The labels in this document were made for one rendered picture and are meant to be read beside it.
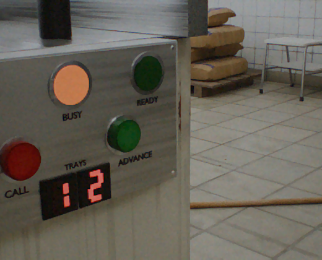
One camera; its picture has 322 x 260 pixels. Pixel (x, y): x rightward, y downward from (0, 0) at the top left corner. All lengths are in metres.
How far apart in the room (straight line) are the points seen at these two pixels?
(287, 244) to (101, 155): 1.49
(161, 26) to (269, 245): 1.43
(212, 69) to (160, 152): 3.72
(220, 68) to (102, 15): 3.71
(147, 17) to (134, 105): 0.12
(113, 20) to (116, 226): 0.23
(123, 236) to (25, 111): 0.19
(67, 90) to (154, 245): 0.23
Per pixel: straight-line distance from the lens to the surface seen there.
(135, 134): 0.45
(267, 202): 2.16
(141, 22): 0.54
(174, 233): 0.58
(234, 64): 4.49
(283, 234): 1.95
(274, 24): 4.87
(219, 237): 1.90
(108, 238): 0.52
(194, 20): 0.50
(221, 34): 4.29
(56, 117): 0.41
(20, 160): 0.40
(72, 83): 0.41
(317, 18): 4.65
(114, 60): 0.44
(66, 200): 0.44
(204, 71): 4.20
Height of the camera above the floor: 0.89
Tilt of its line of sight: 16 degrees down
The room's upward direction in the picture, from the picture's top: 1 degrees counter-clockwise
